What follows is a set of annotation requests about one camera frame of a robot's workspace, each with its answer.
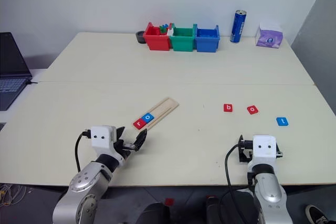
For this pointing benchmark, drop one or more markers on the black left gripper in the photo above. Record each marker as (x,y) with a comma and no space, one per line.
(123,147)

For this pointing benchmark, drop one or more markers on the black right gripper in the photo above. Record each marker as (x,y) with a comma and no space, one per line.
(244,150)

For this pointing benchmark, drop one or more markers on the red letter tile r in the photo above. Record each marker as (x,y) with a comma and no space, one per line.
(139,124)

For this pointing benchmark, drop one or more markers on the blue letter tile o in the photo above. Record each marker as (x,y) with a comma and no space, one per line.
(147,118)

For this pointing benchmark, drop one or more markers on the red letter tile o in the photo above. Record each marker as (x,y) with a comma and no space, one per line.
(252,110)

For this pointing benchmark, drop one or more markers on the wooden letter tray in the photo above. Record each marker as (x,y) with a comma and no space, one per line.
(162,108)

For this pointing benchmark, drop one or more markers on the red letter tile b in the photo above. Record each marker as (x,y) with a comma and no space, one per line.
(228,108)

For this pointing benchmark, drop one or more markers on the blue letter tile t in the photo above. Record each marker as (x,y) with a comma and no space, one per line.
(282,121)

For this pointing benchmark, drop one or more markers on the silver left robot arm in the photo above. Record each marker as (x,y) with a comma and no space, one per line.
(86,179)

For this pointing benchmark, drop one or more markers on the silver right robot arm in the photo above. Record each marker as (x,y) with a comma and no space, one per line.
(270,190)

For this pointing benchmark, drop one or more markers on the dark shape with red spot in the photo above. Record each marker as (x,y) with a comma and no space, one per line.
(212,211)

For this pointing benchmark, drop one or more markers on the large dark rounded shape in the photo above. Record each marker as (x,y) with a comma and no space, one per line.
(155,214)

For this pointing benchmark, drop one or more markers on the black and white shoe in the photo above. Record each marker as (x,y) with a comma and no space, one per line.
(315,214)

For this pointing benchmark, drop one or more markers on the red plastic bin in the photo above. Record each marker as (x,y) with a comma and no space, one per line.
(157,41)

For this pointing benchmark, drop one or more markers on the black round container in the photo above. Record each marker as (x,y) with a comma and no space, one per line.
(139,37)

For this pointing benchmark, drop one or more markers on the green plastic bin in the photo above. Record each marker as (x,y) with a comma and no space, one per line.
(182,43)

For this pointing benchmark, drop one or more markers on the green toy brick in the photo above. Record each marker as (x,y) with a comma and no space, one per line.
(162,30)

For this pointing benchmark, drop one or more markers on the white toy piece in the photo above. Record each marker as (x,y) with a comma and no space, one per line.
(170,32)

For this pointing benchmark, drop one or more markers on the black laptop plug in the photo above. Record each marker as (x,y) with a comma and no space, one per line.
(32,82)

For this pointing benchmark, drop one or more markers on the blue plastic bin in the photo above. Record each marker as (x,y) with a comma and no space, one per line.
(207,44)

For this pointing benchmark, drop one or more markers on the purple tissue pack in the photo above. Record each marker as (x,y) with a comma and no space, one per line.
(269,37)

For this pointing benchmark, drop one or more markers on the blue toy brick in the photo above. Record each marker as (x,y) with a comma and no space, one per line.
(165,25)

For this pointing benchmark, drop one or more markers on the red toy piece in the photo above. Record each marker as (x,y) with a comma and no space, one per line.
(171,25)

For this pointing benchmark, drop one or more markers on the blue drink can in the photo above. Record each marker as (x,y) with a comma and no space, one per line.
(237,27)

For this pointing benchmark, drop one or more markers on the dark laptop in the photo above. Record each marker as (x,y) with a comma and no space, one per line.
(11,58)

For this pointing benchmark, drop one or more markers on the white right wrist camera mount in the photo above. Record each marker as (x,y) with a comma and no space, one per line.
(263,150)

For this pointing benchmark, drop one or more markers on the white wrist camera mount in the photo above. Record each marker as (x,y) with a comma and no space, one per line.
(101,137)
(263,150)

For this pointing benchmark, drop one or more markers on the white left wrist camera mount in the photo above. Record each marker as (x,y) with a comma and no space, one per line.
(101,137)

